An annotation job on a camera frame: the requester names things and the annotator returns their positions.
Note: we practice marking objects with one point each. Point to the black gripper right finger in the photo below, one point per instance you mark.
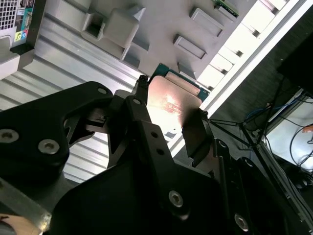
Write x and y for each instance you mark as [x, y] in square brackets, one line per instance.
[239, 195]

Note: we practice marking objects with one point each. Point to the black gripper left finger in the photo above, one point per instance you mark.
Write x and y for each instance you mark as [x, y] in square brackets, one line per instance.
[29, 122]

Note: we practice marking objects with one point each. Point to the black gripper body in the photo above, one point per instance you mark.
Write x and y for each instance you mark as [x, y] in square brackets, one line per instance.
[117, 208]

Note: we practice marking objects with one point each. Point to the silver CPU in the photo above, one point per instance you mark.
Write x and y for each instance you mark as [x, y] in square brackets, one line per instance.
[168, 98]

